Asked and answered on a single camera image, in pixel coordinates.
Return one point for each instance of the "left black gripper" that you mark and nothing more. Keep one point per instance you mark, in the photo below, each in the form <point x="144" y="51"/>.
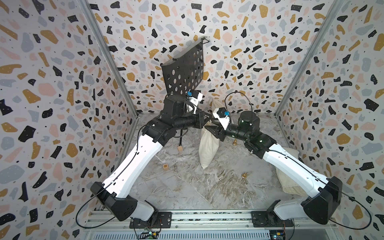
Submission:
<point x="201" y="122"/>

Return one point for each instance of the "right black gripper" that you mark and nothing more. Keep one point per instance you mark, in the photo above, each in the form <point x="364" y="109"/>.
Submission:
<point x="219" y="130"/>

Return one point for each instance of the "cream cloth bag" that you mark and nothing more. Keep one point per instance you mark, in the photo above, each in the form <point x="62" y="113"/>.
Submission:
<point x="289" y="186"/>
<point x="209" y="144"/>

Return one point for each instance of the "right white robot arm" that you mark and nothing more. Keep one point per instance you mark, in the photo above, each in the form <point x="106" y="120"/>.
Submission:
<point x="323" y="195"/>

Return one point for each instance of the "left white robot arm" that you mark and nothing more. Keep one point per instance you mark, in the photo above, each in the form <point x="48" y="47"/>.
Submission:
<point x="114" y="191"/>

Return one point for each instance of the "far small wooden block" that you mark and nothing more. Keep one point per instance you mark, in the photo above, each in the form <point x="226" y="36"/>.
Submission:
<point x="180" y="148"/>

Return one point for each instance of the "black perforated music stand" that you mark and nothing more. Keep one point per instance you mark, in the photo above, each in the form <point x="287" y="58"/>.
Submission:
<point x="181" y="74"/>

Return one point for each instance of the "right green circuit board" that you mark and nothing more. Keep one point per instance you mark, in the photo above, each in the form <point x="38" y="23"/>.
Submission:
<point x="277" y="235"/>

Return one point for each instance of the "green circuit board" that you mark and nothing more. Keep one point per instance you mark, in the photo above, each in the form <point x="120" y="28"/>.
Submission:
<point x="148" y="234"/>
<point x="277" y="235"/>

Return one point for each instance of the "left green circuit board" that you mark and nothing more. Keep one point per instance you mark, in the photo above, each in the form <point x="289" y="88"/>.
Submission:
<point x="148" y="234"/>

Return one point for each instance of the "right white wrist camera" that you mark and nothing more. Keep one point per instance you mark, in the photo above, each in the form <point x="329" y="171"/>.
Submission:
<point x="223" y="116"/>

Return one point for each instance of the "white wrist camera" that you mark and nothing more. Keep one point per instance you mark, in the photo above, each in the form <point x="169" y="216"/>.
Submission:
<point x="223" y="116"/>
<point x="193" y="100"/>

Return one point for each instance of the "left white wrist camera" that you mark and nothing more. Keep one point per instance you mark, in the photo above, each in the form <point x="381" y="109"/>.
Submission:
<point x="193" y="100"/>

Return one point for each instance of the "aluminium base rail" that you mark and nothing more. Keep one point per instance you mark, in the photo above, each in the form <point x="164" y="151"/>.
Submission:
<point x="208" y="225"/>

